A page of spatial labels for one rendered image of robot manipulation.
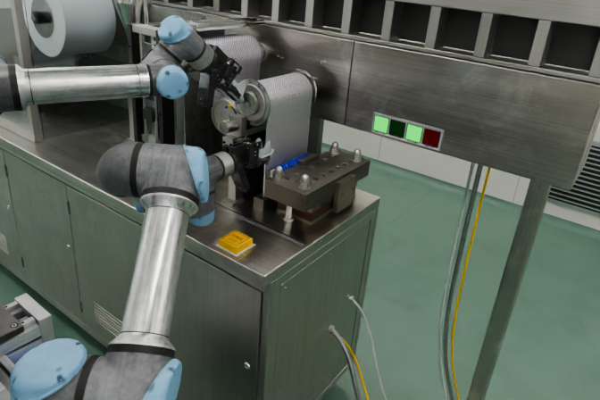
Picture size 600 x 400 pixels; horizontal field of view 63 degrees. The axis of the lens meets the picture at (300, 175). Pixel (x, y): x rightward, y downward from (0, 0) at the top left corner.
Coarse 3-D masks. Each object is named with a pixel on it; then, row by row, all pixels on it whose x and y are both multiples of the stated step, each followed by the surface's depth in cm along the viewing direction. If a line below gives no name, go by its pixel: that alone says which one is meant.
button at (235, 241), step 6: (228, 234) 144; (234, 234) 145; (240, 234) 145; (222, 240) 141; (228, 240) 141; (234, 240) 141; (240, 240) 142; (246, 240) 142; (252, 240) 144; (222, 246) 142; (228, 246) 140; (234, 246) 139; (240, 246) 140; (246, 246) 142; (234, 252) 139
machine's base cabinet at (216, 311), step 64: (0, 192) 229; (64, 192) 191; (0, 256) 254; (64, 256) 208; (128, 256) 176; (192, 256) 153; (320, 256) 155; (192, 320) 163; (256, 320) 143; (320, 320) 170; (192, 384) 175; (256, 384) 152; (320, 384) 188
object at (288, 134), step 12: (276, 120) 158; (288, 120) 164; (300, 120) 169; (276, 132) 160; (288, 132) 166; (300, 132) 172; (276, 144) 162; (288, 144) 168; (300, 144) 174; (276, 156) 164; (288, 156) 170; (264, 168) 161
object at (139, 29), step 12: (132, 24) 160; (132, 36) 161; (156, 36) 153; (132, 48) 162; (144, 48) 161; (132, 60) 164; (156, 96) 164; (132, 108) 171; (144, 108) 168; (156, 108) 165; (168, 108) 164; (144, 120) 171; (156, 120) 167; (168, 120) 165; (144, 132) 176; (156, 132) 169; (168, 132) 167
